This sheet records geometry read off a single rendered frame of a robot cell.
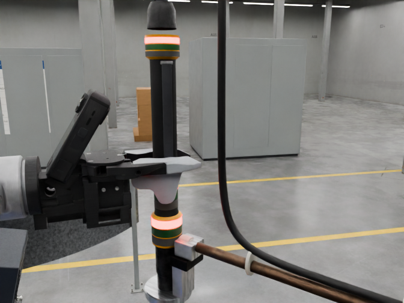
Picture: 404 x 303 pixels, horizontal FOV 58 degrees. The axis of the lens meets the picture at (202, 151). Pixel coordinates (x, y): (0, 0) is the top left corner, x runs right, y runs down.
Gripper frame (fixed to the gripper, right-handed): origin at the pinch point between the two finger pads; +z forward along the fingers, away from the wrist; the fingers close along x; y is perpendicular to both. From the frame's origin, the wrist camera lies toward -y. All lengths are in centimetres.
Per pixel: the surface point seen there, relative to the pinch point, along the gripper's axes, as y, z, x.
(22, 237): 43, -33, -77
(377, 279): 165, 220, -160
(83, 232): 98, -12, -193
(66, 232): 94, -23, -188
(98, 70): -5, 23, -432
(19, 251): 43, -32, -67
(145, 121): 119, 152, -797
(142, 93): 52, 146, -795
